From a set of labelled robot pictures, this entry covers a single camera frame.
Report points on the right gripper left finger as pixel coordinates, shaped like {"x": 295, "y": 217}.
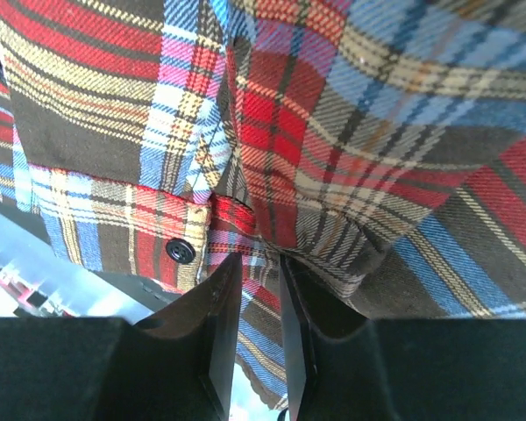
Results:
{"x": 176, "y": 364}

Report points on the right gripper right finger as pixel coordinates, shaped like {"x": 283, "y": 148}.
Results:
{"x": 343, "y": 366}

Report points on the red plaid long sleeve shirt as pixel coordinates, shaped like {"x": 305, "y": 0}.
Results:
{"x": 381, "y": 143}

